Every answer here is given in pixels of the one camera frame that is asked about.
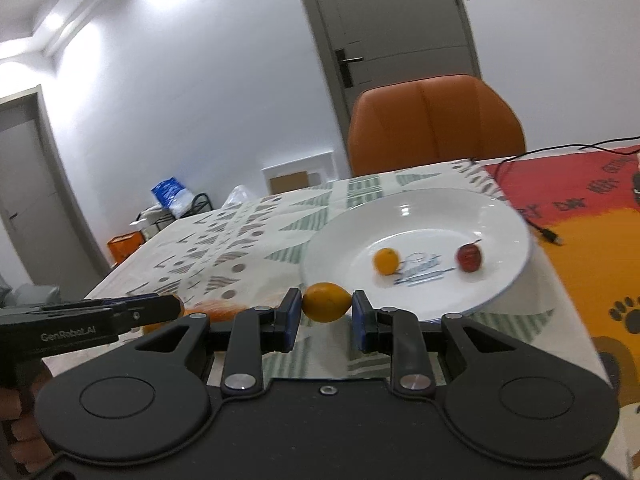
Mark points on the small red apple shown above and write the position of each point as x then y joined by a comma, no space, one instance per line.
469,257

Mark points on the grey side door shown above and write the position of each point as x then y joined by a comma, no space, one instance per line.
30,185

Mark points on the blue plastic bag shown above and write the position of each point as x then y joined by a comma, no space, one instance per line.
167,191

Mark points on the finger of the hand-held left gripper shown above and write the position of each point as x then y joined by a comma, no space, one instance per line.
137,298
150,312

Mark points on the large orange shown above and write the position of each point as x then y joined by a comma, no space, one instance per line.
215,311

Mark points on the patterned tablecloth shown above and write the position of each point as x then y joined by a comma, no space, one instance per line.
225,240

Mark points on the person's left hand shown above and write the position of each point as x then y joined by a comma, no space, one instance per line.
22,425

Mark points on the red orange paw-print mat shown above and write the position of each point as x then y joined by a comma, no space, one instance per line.
590,270

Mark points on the white box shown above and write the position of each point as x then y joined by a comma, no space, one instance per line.
147,220

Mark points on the orange chair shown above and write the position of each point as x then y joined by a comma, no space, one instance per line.
430,125

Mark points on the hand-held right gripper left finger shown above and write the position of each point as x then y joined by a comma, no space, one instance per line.
291,321

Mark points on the yellow-green kumquat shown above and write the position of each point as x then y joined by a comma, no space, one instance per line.
327,302

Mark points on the white plastic bag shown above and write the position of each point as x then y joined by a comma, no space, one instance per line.
239,197

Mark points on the small orange kumquat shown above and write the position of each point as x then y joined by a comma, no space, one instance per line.
386,261

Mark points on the grey cushion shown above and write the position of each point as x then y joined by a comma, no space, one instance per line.
30,293

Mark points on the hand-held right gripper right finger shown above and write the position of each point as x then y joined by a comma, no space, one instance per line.
359,326

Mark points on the white plate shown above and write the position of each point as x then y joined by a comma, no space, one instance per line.
425,220

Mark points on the orange box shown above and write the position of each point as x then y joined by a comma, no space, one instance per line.
125,249

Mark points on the black metal rack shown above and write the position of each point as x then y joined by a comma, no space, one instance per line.
201,200

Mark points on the brown cardboard sheet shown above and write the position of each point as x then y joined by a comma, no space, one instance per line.
290,181

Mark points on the white foam frame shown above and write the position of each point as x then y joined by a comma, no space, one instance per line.
322,162

